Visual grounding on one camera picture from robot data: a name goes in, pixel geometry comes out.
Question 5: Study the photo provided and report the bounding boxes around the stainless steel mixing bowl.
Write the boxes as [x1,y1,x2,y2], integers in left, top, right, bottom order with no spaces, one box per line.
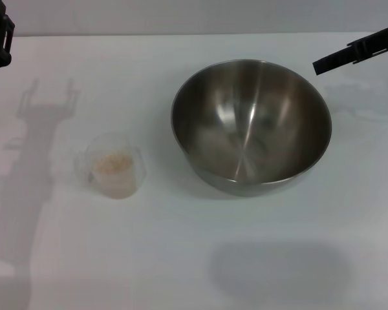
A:
[170,59,332,198]

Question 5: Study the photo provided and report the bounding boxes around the white rice grains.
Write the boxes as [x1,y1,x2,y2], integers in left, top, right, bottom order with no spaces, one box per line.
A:
[92,153,138,198]

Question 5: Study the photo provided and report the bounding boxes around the clear plastic measuring cup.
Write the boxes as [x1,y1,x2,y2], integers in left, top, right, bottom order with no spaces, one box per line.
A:
[73,132,148,201]

